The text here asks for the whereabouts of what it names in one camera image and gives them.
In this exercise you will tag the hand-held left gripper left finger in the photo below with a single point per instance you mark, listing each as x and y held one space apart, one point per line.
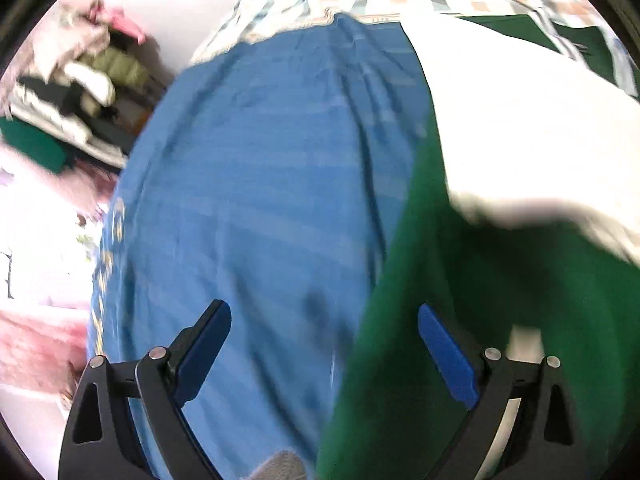
202 350

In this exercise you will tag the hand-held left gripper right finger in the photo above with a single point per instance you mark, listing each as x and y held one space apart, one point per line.
447 355

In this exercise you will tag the green garment with white stripes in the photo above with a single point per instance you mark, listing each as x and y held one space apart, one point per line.
450 285

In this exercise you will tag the pile of mixed clothes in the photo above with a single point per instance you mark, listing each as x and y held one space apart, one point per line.
85 85

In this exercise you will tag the grey cloth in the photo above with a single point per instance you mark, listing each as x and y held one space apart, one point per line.
280 467

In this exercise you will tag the pink fluffy cloth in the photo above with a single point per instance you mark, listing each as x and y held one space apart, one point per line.
35 345

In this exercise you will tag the blue striped bed sheet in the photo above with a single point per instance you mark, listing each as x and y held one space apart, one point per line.
260 185

